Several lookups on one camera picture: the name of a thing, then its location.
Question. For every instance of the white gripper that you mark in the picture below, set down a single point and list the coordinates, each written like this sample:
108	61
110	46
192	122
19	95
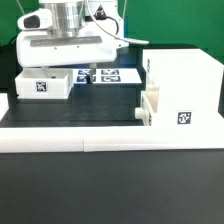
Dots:
38	49

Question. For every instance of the white drawer box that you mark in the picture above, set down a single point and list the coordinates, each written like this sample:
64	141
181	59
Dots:
147	112
31	83

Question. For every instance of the white front drawer box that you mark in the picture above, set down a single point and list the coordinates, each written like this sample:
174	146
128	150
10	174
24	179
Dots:
147	112

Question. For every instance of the white drawer cabinet frame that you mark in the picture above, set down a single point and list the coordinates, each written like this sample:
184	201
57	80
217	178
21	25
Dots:
188	82

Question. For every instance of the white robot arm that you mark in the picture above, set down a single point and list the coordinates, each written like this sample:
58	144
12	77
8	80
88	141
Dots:
67	32

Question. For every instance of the white marker base plate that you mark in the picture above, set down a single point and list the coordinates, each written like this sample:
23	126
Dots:
108	76

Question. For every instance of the white L-shaped boundary rail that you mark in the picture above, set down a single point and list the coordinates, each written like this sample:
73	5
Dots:
118	138

